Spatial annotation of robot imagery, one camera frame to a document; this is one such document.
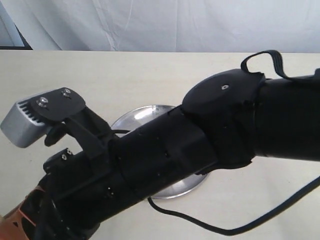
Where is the white backdrop cloth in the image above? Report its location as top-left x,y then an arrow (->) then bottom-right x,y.
0,0 -> 320,53

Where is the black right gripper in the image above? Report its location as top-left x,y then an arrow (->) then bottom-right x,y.
0,148 -> 120,240

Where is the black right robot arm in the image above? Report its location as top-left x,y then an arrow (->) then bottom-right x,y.
0,69 -> 320,240

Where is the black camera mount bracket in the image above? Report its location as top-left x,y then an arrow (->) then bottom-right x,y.
28,88 -> 112,159

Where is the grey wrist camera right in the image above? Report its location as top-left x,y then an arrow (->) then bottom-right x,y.
0,92 -> 51,148

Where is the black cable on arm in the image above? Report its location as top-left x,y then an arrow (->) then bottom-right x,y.
147,174 -> 320,237

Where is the black flat strap loop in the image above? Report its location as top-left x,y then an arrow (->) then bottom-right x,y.
240,50 -> 316,81

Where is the round metal plate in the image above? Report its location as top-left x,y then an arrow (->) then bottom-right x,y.
111,104 -> 209,200

